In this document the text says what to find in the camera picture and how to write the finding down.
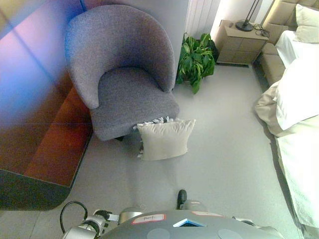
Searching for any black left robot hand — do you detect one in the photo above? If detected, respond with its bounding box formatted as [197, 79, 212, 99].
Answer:
[93, 209, 118, 223]

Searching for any beige fringed throw pillow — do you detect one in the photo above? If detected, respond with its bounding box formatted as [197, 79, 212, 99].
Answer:
[133, 116, 197, 161]

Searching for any cream bed pillow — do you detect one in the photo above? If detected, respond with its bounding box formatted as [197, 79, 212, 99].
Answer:
[294, 3, 319, 44]

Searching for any silver left robot leg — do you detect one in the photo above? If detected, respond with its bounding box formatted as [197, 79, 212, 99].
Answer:
[118, 207, 144, 223]

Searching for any silver robot leg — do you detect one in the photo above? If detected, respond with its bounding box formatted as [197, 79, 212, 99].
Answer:
[183, 199, 208, 212]
[118, 207, 144, 223]

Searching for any grey robot torso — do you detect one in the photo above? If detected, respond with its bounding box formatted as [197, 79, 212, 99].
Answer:
[99, 210, 277, 239]

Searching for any black right robot foot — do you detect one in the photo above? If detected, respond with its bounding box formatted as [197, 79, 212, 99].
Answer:
[176, 189, 188, 210]

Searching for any silver right robot leg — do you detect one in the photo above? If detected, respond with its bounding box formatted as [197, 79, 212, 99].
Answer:
[183, 199, 208, 212]

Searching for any red-brown wooden desk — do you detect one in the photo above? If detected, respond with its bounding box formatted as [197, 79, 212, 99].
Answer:
[0, 0, 95, 212]

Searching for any grey fabric tub armchair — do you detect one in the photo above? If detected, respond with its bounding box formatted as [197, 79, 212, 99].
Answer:
[64, 4, 180, 142]

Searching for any green leafy potted plant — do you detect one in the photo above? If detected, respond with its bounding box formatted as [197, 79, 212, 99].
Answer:
[175, 32, 216, 95]

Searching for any beige bed blanket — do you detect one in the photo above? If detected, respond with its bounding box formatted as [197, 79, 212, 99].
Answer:
[254, 81, 287, 137]

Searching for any beige wooden nightstand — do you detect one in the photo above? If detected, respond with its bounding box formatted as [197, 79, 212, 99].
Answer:
[214, 19, 270, 66]

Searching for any white pleated curtain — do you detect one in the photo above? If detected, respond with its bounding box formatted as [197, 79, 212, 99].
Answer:
[185, 0, 222, 42]

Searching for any beige tufted headboard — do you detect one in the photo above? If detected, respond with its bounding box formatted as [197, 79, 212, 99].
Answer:
[259, 0, 319, 85]

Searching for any white duvet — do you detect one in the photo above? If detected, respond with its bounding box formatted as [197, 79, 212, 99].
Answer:
[273, 29, 319, 130]

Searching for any black floor-style table lamp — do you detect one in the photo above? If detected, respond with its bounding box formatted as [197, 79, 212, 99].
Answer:
[235, 0, 260, 32]

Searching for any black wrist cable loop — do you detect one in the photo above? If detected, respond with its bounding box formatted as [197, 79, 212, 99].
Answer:
[59, 201, 89, 235]

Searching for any black charger cable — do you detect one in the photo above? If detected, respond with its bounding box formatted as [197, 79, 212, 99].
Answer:
[253, 23, 270, 37]

